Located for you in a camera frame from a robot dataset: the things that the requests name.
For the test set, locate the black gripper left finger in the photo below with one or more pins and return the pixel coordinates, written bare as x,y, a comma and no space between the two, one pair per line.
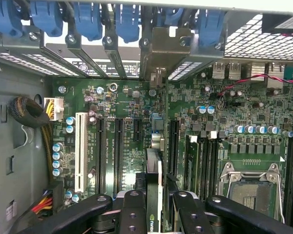
131,214

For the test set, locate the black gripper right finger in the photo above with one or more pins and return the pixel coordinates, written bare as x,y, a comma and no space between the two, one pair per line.
193,214

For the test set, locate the black RAM slot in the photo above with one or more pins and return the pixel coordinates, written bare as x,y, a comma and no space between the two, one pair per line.
193,165
289,182
211,165

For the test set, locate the metal CPU socket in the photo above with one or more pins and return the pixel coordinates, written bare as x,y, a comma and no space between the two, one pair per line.
251,195

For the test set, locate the long black expansion slot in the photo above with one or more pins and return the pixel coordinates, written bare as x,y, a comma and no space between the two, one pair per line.
174,146
101,151
119,151

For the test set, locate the short black expansion slot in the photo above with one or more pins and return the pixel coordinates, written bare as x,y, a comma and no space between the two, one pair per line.
137,131

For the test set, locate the white expansion slot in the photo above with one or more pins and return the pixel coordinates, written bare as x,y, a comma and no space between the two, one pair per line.
81,146

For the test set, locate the green motherboard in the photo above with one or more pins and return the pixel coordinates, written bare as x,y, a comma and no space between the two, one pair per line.
131,97

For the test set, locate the grey open PC case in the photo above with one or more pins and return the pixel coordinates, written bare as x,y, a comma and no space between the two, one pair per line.
14,146

